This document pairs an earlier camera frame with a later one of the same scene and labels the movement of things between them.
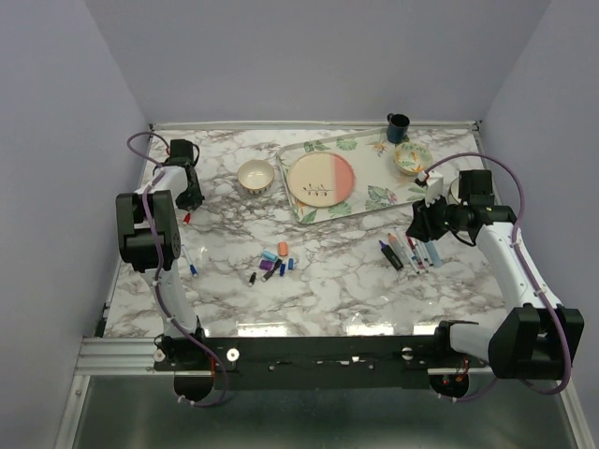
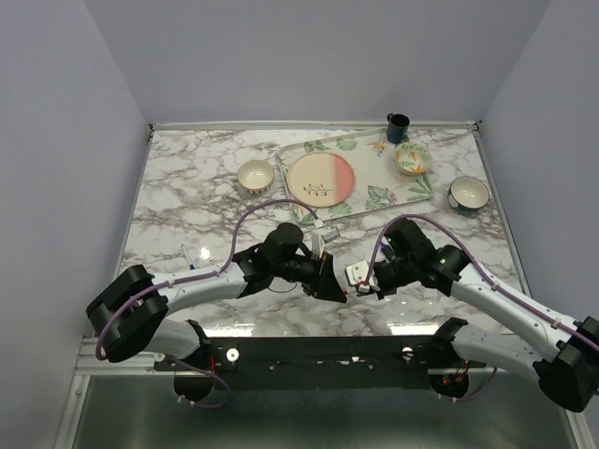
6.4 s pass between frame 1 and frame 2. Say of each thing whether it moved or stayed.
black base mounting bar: stayed
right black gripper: moved
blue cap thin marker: stayed
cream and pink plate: stayed
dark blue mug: stayed
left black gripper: moved
